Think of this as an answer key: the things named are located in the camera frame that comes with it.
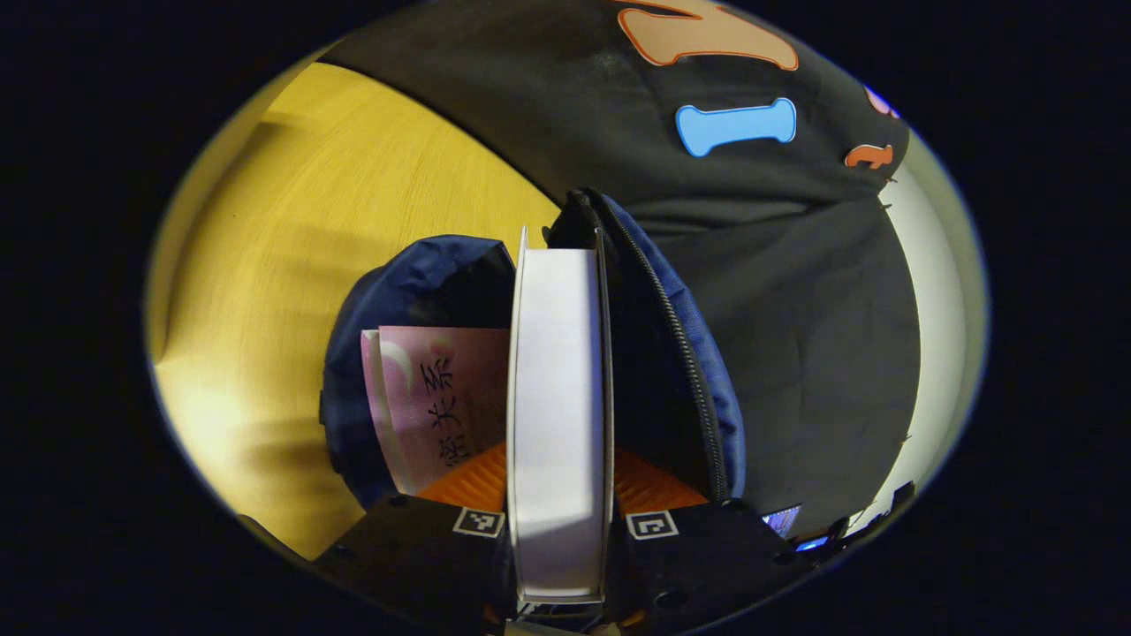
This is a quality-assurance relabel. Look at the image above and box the blue schoolbag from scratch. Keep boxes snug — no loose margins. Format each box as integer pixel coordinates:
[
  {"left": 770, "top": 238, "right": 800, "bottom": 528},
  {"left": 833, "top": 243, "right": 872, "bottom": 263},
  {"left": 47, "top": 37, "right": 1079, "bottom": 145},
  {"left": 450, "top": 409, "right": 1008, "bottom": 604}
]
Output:
[{"left": 318, "top": 187, "right": 748, "bottom": 511}]

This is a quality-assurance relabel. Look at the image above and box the dark cover book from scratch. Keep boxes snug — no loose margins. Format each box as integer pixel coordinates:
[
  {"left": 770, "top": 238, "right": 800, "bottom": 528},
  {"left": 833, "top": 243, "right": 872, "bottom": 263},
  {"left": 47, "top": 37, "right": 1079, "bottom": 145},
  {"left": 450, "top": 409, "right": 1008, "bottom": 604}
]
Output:
[{"left": 505, "top": 225, "right": 616, "bottom": 606}]

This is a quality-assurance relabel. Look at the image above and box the pink book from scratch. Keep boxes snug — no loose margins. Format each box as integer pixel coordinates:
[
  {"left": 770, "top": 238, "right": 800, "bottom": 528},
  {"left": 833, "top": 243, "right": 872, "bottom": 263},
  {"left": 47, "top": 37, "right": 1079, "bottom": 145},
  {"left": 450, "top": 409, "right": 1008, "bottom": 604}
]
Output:
[{"left": 361, "top": 325, "right": 512, "bottom": 496}]

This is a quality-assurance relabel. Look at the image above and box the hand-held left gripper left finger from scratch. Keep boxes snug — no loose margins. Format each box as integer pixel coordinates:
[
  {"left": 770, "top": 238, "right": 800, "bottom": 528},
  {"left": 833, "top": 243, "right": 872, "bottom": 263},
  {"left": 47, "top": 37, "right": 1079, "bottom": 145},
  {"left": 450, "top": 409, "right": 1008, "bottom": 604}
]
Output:
[{"left": 314, "top": 442, "right": 515, "bottom": 632}]

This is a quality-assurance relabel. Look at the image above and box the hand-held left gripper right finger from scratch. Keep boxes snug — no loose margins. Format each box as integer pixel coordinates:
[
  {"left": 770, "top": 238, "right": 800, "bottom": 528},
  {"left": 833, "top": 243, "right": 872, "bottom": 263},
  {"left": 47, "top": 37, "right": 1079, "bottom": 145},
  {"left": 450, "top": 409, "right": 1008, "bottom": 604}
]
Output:
[{"left": 610, "top": 446, "right": 818, "bottom": 630}]

